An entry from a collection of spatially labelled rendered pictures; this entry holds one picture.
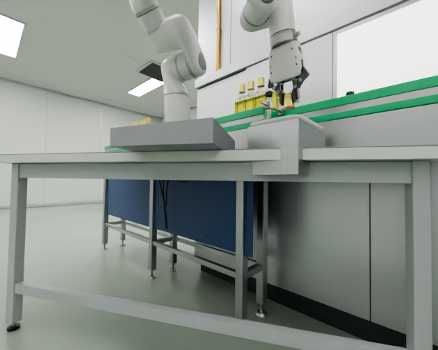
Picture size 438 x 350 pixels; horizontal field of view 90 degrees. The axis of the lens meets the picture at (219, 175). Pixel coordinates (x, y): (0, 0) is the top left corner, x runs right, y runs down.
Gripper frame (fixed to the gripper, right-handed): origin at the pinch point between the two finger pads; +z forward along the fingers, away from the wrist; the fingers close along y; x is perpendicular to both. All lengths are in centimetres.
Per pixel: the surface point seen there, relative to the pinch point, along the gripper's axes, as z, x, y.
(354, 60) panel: -13.3, -43.7, -10.4
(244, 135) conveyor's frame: 9.6, -8.8, 25.4
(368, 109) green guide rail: 7.7, -20.9, -17.7
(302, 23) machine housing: -40, -54, 12
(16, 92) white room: -160, -23, 610
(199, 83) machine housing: -32, -50, 87
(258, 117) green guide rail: 3.2, -12.7, 19.5
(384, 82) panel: -1.3, -40.4, -20.6
